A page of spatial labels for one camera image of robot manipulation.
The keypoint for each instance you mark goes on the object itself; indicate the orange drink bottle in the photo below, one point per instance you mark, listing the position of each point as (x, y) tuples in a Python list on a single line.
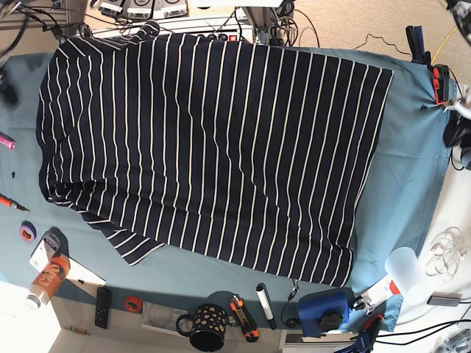
[(47, 282)]

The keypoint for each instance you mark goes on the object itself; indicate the black red clamp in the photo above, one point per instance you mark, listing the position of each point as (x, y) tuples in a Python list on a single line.
[(440, 77)]

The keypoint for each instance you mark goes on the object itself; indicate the blue box with knob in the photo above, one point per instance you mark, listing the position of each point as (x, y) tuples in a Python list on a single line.
[(323, 313)]

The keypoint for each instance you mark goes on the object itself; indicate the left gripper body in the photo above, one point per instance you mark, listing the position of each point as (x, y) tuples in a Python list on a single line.
[(461, 104)]

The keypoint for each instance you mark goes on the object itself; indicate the navy white striped t-shirt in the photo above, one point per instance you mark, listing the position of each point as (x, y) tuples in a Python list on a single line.
[(254, 155)]

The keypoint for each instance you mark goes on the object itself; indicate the orange tape roll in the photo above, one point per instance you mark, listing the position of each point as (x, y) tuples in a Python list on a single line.
[(133, 304)]

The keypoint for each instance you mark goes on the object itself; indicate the blue handled clamp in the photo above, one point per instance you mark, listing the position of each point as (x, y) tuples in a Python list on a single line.
[(365, 339)]

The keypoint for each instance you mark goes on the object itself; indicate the white phone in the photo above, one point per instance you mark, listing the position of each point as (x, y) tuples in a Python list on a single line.
[(46, 249)]

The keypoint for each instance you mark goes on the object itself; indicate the purple tape roll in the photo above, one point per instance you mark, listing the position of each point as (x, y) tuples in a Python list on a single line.
[(28, 231)]

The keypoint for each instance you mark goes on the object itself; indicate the black remote control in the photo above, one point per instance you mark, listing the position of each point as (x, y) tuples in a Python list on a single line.
[(102, 307)]

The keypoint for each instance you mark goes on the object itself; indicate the power strip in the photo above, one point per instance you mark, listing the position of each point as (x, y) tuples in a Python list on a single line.
[(224, 36)]

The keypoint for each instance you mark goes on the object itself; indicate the blue table cloth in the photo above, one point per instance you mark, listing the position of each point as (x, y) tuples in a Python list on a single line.
[(395, 208)]

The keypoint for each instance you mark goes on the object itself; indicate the orange black utility knife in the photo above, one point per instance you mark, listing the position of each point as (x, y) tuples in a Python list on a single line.
[(246, 322)]

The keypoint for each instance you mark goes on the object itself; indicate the white marker pen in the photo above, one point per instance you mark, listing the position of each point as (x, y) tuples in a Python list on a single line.
[(266, 307)]

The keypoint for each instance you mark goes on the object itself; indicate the black yellow patterned mug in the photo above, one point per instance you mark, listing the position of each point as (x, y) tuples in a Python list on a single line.
[(205, 328)]

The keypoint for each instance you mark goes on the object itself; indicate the translucent plastic cup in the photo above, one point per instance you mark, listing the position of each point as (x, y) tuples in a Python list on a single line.
[(408, 275)]

